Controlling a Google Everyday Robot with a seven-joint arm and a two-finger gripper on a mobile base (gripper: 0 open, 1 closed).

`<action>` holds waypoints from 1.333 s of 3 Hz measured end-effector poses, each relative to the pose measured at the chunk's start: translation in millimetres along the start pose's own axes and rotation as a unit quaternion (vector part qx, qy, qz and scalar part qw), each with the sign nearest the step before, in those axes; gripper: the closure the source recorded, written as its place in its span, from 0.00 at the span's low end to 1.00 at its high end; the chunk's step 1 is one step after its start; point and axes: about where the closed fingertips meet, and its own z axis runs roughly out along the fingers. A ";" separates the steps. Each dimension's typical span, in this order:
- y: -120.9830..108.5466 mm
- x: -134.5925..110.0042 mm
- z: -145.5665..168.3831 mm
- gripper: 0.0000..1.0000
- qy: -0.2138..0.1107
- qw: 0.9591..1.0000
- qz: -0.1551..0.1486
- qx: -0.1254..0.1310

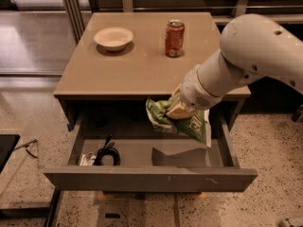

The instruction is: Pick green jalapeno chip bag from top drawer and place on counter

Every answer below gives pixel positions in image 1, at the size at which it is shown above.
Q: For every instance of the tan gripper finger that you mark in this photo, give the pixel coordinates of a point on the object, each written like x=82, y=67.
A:
x=175, y=97
x=179, y=110

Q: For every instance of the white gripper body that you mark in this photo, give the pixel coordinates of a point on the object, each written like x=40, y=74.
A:
x=196, y=91

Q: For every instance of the green jalapeno chip bag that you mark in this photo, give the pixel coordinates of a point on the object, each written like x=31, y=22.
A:
x=196, y=127

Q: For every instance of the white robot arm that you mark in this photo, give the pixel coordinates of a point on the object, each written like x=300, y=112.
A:
x=251, y=47

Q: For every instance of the open grey top drawer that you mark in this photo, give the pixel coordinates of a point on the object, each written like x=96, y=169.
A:
x=150, y=162

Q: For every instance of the grey cabinet counter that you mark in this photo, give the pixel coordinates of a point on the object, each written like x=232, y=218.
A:
x=140, y=70

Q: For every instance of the orange soda can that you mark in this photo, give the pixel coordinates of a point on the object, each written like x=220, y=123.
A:
x=175, y=30

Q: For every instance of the white paper bowl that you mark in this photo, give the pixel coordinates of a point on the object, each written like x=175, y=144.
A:
x=113, y=39

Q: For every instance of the white crumpled wrapper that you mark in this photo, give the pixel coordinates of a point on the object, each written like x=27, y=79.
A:
x=87, y=159

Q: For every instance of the black table with metal legs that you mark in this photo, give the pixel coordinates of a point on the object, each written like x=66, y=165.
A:
x=25, y=193

